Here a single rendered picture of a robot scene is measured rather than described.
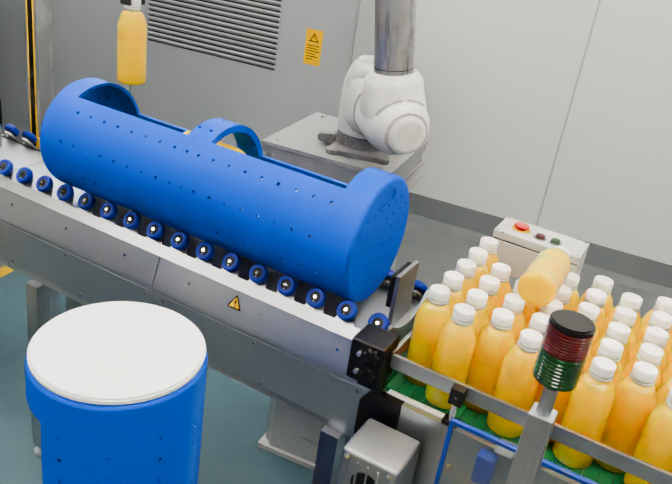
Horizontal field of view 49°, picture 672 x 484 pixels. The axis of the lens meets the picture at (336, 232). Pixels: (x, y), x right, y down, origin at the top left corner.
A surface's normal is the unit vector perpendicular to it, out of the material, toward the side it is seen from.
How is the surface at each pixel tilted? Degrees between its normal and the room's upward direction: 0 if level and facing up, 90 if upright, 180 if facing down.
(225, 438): 0
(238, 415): 0
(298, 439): 90
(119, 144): 63
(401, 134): 96
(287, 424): 90
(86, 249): 70
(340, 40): 90
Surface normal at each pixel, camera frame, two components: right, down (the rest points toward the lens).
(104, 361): 0.14, -0.90
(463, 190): -0.38, 0.34
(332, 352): -0.42, -0.01
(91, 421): -0.04, 0.42
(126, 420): 0.34, 0.44
